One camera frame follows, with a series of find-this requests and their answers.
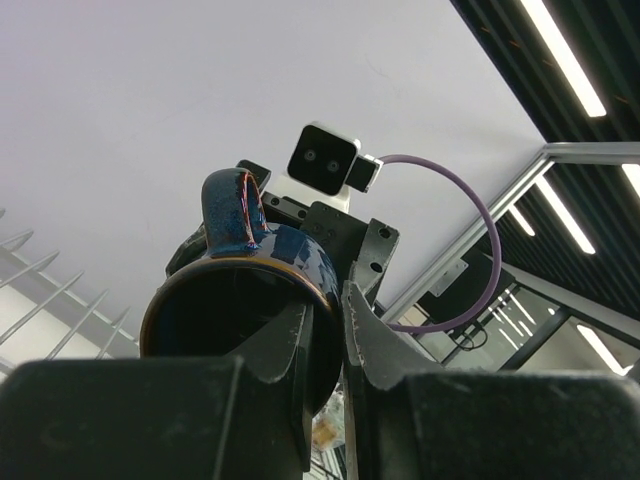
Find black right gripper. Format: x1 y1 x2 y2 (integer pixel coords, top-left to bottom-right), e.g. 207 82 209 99
237 159 399 316

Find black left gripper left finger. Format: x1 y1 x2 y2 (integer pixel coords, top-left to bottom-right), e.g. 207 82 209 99
1 301 314 479

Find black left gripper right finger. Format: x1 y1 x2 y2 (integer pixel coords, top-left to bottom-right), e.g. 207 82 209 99
342 281 639 479

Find dark blue ceramic mug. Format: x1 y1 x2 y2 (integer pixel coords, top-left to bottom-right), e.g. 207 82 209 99
139 168 342 410

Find silver upright plate rack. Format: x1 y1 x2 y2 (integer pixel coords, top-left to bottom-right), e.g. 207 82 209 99
1 226 139 379

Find aluminium frame post right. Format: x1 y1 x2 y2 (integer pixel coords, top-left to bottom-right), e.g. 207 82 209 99
382 142 639 322

